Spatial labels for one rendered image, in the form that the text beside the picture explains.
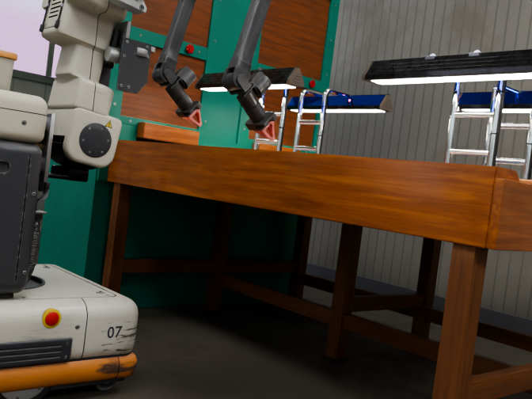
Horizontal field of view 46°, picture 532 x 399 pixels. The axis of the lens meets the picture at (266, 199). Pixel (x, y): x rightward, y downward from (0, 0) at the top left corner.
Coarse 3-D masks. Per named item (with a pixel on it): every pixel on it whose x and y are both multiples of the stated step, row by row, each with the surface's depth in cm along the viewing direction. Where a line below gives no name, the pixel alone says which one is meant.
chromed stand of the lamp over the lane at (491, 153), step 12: (456, 84) 203; (504, 84) 192; (456, 96) 203; (504, 96) 191; (456, 108) 203; (456, 120) 203; (492, 120) 192; (492, 132) 192; (492, 144) 192; (492, 156) 192
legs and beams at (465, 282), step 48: (432, 240) 282; (240, 288) 293; (336, 288) 248; (432, 288) 285; (480, 288) 146; (336, 336) 246; (384, 336) 230; (480, 336) 263; (528, 336) 248; (480, 384) 153; (528, 384) 171
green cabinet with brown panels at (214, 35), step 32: (160, 0) 284; (224, 0) 306; (288, 0) 335; (320, 0) 350; (160, 32) 286; (192, 32) 297; (224, 32) 309; (288, 32) 337; (320, 32) 353; (192, 64) 299; (224, 64) 311; (256, 64) 324; (288, 64) 340; (320, 64) 356; (128, 96) 279; (160, 96) 289; (192, 96) 301; (224, 96) 313; (288, 96) 342; (192, 128) 302; (224, 128) 315; (288, 128) 345
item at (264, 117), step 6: (258, 102) 206; (252, 108) 205; (258, 108) 206; (252, 114) 206; (258, 114) 206; (264, 114) 208; (270, 114) 208; (252, 120) 209; (258, 120) 208; (264, 120) 207; (264, 126) 206
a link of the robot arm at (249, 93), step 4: (252, 88) 204; (248, 92) 204; (252, 92) 204; (256, 92) 206; (240, 96) 204; (244, 96) 203; (248, 96) 203; (252, 96) 204; (256, 96) 208; (240, 100) 204; (244, 100) 203; (248, 100) 203; (252, 100) 204; (256, 100) 205; (244, 104) 204; (248, 104) 204; (252, 104) 204; (244, 108) 206; (248, 108) 205
